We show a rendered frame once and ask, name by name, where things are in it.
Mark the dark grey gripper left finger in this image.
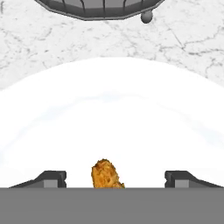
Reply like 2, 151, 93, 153
9, 170, 67, 189

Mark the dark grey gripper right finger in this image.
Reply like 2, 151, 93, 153
164, 170, 224, 189

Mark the golden brown fried meat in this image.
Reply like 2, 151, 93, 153
91, 158, 126, 189

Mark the white round plate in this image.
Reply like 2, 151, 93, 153
0, 57, 224, 189

